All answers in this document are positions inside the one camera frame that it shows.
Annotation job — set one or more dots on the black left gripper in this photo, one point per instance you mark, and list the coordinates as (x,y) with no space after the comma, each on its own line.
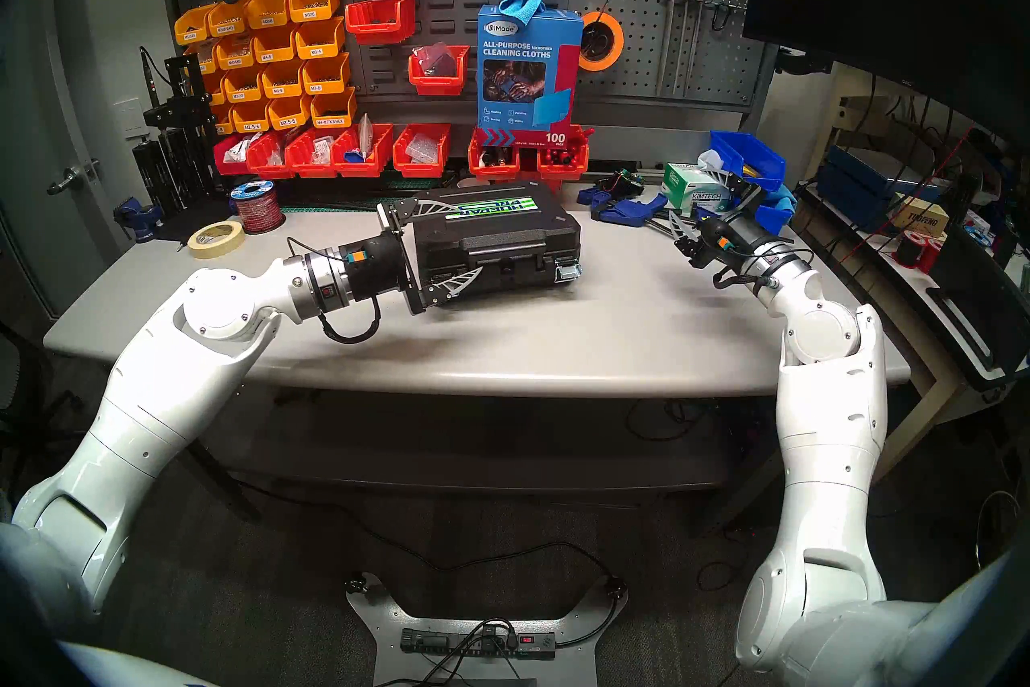
(412,275)

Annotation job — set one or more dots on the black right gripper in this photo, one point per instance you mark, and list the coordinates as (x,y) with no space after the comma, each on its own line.
(748,231)

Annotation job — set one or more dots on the black plastic tool box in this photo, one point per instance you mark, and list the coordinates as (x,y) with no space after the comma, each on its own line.
(515,243)

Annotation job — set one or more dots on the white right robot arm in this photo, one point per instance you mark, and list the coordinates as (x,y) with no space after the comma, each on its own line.
(829,452)

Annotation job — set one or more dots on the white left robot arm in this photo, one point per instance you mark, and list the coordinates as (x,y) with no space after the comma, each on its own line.
(161,404)

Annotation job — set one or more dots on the Kimtech tissue box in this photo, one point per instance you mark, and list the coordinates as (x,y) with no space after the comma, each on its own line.
(692,190)

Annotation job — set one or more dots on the dark blue storage box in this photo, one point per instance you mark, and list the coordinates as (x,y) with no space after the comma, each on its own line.
(853,190)

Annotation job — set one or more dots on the blue cleaning cloths box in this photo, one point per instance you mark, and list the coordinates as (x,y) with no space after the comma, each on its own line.
(527,98)

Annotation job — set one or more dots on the small cardboard box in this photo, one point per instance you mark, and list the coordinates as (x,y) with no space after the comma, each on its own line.
(921,218)

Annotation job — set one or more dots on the large blue bin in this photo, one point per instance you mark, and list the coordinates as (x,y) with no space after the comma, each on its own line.
(748,154)

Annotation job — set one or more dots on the orange-red bin with screw bags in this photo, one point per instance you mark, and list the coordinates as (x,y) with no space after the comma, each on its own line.
(420,170)

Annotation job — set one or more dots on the orange-red bin with markers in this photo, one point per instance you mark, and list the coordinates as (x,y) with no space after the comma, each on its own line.
(492,172)

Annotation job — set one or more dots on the blue bar clamp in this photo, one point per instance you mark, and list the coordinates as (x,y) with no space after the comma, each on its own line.
(620,210)

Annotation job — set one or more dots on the green cutting mat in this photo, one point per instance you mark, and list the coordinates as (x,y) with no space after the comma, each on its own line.
(346,198)

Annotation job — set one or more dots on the orange-red bin with red pins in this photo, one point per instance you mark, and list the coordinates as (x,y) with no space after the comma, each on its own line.
(563,170)

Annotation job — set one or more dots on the orange-red parts bin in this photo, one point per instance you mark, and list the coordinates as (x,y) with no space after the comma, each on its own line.
(310,169)
(229,166)
(269,169)

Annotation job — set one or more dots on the orange-red bin with plastic bags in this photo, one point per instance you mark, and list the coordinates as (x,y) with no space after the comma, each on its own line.
(438,86)

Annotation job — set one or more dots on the orange bin labelled M4 HEX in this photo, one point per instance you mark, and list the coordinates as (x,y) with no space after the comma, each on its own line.
(334,118)

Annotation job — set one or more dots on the orange bin labelled M2.5-5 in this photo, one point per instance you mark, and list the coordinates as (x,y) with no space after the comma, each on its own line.
(290,120)

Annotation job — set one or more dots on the black carabiner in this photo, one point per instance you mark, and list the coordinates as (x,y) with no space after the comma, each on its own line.
(718,17)

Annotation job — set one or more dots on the orange tape roll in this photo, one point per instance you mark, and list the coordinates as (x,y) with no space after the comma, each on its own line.
(618,41)

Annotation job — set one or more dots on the orange bin labelled M3-8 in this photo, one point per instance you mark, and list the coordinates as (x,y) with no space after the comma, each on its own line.
(283,88)

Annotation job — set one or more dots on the orange-red hanging bin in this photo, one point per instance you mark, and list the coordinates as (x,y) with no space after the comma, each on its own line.
(378,33)

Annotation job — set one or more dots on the orange bin labelled M2.5-6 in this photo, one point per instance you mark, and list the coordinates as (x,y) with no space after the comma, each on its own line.
(251,123)

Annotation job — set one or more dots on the orange bin labelled M3-4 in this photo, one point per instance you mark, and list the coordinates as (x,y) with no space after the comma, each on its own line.
(320,48)

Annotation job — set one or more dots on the cream masking tape roll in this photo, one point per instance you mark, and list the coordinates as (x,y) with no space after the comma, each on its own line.
(201,244)

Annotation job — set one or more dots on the grey workbench shelf board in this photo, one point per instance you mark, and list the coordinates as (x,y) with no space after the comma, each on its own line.
(475,480)

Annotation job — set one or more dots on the orange parts bin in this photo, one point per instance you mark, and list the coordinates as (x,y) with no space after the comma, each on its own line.
(243,93)
(205,64)
(236,60)
(224,126)
(216,94)

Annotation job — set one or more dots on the orange bin labelled M4-6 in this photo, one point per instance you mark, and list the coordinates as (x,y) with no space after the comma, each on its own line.
(276,53)

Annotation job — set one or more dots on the orange bin labelled M3X6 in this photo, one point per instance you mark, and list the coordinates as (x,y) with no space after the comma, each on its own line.
(314,12)

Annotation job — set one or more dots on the black metal stand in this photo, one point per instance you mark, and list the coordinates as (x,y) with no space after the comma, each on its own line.
(173,162)

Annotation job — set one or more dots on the black laptop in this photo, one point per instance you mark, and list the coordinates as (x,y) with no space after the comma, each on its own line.
(982,299)

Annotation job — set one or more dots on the white side desk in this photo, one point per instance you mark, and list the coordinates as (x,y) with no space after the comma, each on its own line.
(913,412)

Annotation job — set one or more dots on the blue bench vise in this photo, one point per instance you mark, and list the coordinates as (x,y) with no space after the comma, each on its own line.
(138,218)

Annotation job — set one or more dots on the orange bin labelled M3X8 BAD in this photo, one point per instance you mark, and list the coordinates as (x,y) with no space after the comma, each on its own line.
(229,27)

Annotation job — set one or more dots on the orange bin labelled M3X5X4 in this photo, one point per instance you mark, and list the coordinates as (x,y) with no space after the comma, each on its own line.
(193,33)

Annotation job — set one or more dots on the black soldering iron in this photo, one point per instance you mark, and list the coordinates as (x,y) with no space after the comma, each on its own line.
(153,74)

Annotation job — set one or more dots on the black power strip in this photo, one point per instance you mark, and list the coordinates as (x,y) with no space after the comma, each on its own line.
(459,643)

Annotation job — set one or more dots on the grey door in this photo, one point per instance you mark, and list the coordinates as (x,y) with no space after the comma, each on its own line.
(40,98)

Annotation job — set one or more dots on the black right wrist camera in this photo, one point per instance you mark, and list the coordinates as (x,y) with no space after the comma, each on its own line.
(712,243)

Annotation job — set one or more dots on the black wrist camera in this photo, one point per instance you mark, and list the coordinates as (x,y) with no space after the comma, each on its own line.
(712,243)
(374,257)

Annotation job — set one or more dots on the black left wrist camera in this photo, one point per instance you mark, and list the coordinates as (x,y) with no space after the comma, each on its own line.
(374,257)

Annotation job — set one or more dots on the white light switch plate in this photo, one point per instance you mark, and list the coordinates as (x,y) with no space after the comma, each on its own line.
(133,118)

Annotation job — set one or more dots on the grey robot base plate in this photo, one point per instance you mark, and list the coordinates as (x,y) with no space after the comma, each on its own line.
(378,617)

